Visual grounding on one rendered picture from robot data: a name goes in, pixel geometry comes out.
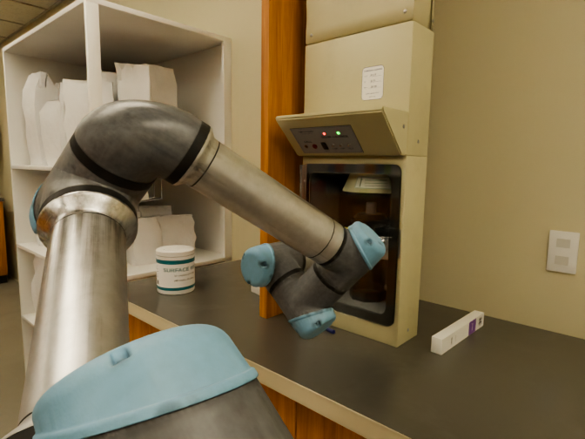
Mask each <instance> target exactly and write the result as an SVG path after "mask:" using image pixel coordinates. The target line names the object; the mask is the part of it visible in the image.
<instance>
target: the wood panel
mask: <svg viewBox="0 0 585 439"><path fill-rule="evenodd" d="M305 61H306V0H262V3H261V142H260V170H261V171H263V172H265V173H266V174H268V175H269V176H270V177H272V178H273V179H275V180H277V181H278V182H279V183H280V184H282V185H283V186H285V187H287V188H288V189H289V190H291V191H292V192H294V193H296V194H297V195H299V175H300V173H299V165H303V156H299V155H297V153H296V152H295V151H294V149H293V147H292V146H291V144H290V142H289V141H288V139H287V138H286V135H285V134H284V133H283V131H282V130H281V128H280V127H279V124H278V123H277V121H276V117H277V116H284V115H293V114H302V113H304V106H305ZM279 241H280V240H278V239H276V238H274V237H273V236H271V235H270V234H269V233H266V232H265V231H263V230H261V229H260V245H262V244H264V243H268V244H269V243H274V242H279ZM282 313H283V312H282V310H281V309H280V307H279V305H278V304H277V302H276V301H275V299H274V298H273V297H272V295H271V294H269V292H268V291H267V289H266V287H260V288H259V316H261V317H263V318H266V319H267V318H270V317H273V316H275V315H277V314H282Z"/></svg>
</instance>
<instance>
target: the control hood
mask: <svg viewBox="0 0 585 439"><path fill-rule="evenodd" d="M276 121H277V123H278V124H279V127H280V128H281V130H282V131H283V133H284V134H285V135H286V138H287V139H288V141H289V142H290V144H291V146H292V148H293V149H294V151H295V152H296V153H297V155H299V156H405V154H407V122H408V112H407V111H402V110H397V109H394V108H389V107H385V106H376V107H367V108H358V109H348V110H339V111H321V112H312V113H302V114H293V115H284V116H277V117H276ZM334 125H351V127H352V128H353V131H354V133H355V135H356V137H357V139H358V141H359V143H360V146H361V148H362V150H363V152H347V153H303V151H302V149H301V148H300V146H299V144H298V142H297V140H296V139H295V137H294V136H293V134H292V132H291V131H290V129H293V128H307V127H321V126H334Z"/></svg>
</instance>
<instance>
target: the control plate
mask: <svg viewBox="0 0 585 439"><path fill-rule="evenodd" d="M290 131H291V132H292V135H293V136H294V137H295V139H296V140H297V142H298V144H299V146H300V148H301V149H302V151H303V153H347V152H363V150H362V148H361V146H360V143H359V141H358V139H357V137H356V135H355V133H354V131H353V128H352V127H351V125H334V126H321V127H307V128H293V129H290ZM322 132H325V133H326V135H323V133H322ZM336 132H340V135H338V134H337V133H336ZM320 142H326V145H327V147H328V148H329V150H324V148H323V147H322V145H321V143H320ZM313 144H315V145H316V146H317V149H314V148H313ZM332 144H334V145H335V146H334V147H332ZM340 144H342V146H340ZM347 144H350V146H347ZM305 145H307V146H308V148H305Z"/></svg>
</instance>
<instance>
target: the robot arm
mask: <svg viewBox="0 0 585 439"><path fill-rule="evenodd" d="M157 178H161V179H164V180H165V181H167V182H169V183H170V184H172V185H174V186H177V185H181V184H187V185H188V186H190V187H191V188H193V189H195V190H196V191H198V192H200V193H202V194H204V195H205V196H206V197H208V198H209V199H212V200H213V201H215V202H217V203H218V204H220V205H221V206H223V207H225V208H226V209H228V210H230V211H231V212H233V213H235V214H237V215H238V216H239V217H241V218H243V219H244V220H247V221H248V222H250V223H252V224H253V225H255V226H256V227H258V228H260V229H261V230H263V231H265V232H266V233H269V234H270V235H271V236H273V237H274V238H276V239H278V240H280V241H279V242H274V243H269V244H268V243H264V244H262V245H258V246H255V247H251V248H249V249H247V250H246V251H245V252H244V254H243V256H242V259H241V273H242V275H243V277H244V279H245V281H246V282H247V283H248V284H250V285H252V286H253V287H266V289H267V291H268V292H269V294H271V295H272V297H273V298H274V299H275V301H276V302H277V304H278V305H279V307H280V309H281V310H282V312H283V313H284V315H285V316H286V318H287V319H288V322H289V323H290V324H291V325H292V327H293V328H294V330H295V331H296V332H297V333H298V334H299V336H300V337H301V338H303V339H306V340H308V339H312V338H313V337H315V336H317V335H319V334H321V333H322V332H324V331H325V330H326V329H327V328H329V327H330V326H331V325H332V324H333V322H334V321H335V319H336V314H335V313H334V311H333V308H332V307H331V306H332V305H333V304H334V303H335V302H336V301H338V300H339V299H340V298H341V297H342V296H343V295H344V294H345V293H346V292H347V291H348V290H349V289H350V288H351V287H352V286H353V285H354V284H355V283H356V282H357V281H358V280H359V279H361V278H362V277H363V276H364V275H365V274H366V273H367V272H368V271H369V270H372V269H373V267H374V266H375V265H376V264H377V263H378V262H379V261H380V259H381V258H382V257H383V256H384V255H385V252H386V248H385V245H384V243H383V241H382V240H381V238H380V237H379V236H378V235H377V234H376V232H375V231H373V230H372V229H371V228H370V227H369V226H367V225H366V224H364V223H361V222H359V221H356V222H354V223H353V224H352V225H351V226H349V227H348V228H347V229H346V228H345V227H343V226H342V225H341V224H340V223H338V222H337V221H335V220H334V219H332V218H330V217H329V216H327V215H326V214H324V213H323V212H321V211H320V210H319V209H318V208H316V207H315V206H313V205H311V204H310V203H308V202H307V201H305V200H304V199H302V198H301V197H300V196H299V195H297V194H296V193H294V192H292V191H291V190H289V189H288V188H287V187H285V186H283V185H282V184H280V183H279V182H278V181H277V180H275V179H273V178H272V177H270V176H269V175H268V174H266V173H265V172H263V171H261V170H260V169H258V167H256V166H255V165H253V164H251V163H250V162H249V161H247V160H246V159H244V158H242V157H241V156H239V155H238V154H237V153H236V152H234V151H233V150H231V149H230V148H228V147H227V146H225V145H223V144H222V143H220V142H219V141H217V140H216V139H215V138H214V135H213V131H212V128H211V127H210V126H209V125H208V124H207V123H205V122H204V121H202V120H201V119H199V118H197V117H196V116H194V115H192V114H191V113H189V112H188V111H184V110H182V109H179V108H178V107H175V106H172V105H167V104H163V103H160V102H155V101H150V100H141V99H126V100H118V101H113V102H110V103H107V104H104V105H101V106H99V107H97V108H95V109H94V110H92V111H90V112H89V113H88V114H87V115H86V116H85V117H83V118H82V120H81V121H80V123H79V124H78V125H77V128H76V130H75V131H74V133H73V135H72V136H71V138H70V140H69V142H68V143H67V145H66V147H65V148H64V150H63V151H62V153H61V154H60V156H59V158H58V159H57V162H56V163H55V165H54V166H53V167H52V169H51V171H50V173H49V175H48V176H47V178H46V180H45V181H44V183H43V184H42V185H41V186H40V187H38V189H37V191H36V193H35V195H34V197H33V200H32V203H31V206H30V213H29V218H30V226H31V228H32V230H33V232H34V233H35V234H37V235H38V238H39V240H40V241H41V242H42V243H43V245H44V246H45V247H46V248H47V251H46V256H45V262H44V271H43V277H42V282H41V287H40V293H39V298H38V304H37V313H36V319H35V323H34V328H33V334H32V339H31V344H30V354H29V360H28V365H27V370H26V376H25V381H24V391H23V396H22V401H21V407H20V412H19V417H18V423H17V427H16V428H15V429H13V430H12V431H11V432H10V433H9V434H7V435H6V436H4V437H3V438H2V439H294V438H293V436H292V434H291V433H290V431H289V430H288V428H287V426H286V425H285V423H284V422H283V420H282V418H281V417H280V415H279V413H278V411H277V410H276V408H275V407H274V406H273V404H272V402H271V400H270V399H269V397H268V395H267V394H266V392H265V390H264V389H263V387H262V386H261V384H260V382H259V380H258V379H257V377H258V376H259V374H258V372H257V370H256V369H255V368H254V367H250V366H249V364H248V363H247V361H246V360H245V358H244V357H243V355H242V354H241V353H240V352H239V350H238V349H237V347H236V346H235V344H234V343H233V341H232V339H231V338H230V336H229V335H228V334H227V333H226V332H224V331H223V330H222V329H220V328H217V327H214V326H212V325H207V324H191V325H184V326H179V327H175V328H169V329H166V330H162V331H159V332H157V333H154V334H149V335H147V336H144V337H142V338H139V339H136V340H135V341H131V342H130V337H129V311H128V286H127V260H126V250H127V249H128V248H129V247H130V246H131V245H132V243H133V242H134V240H135V239H136V237H137V234H138V216H137V208H138V204H139V202H140V201H141V199H142V198H143V197H144V196H145V195H146V193H147V192H148V190H149V189H150V188H151V186H152V184H153V183H154V182H155V180H156V179H157Z"/></svg>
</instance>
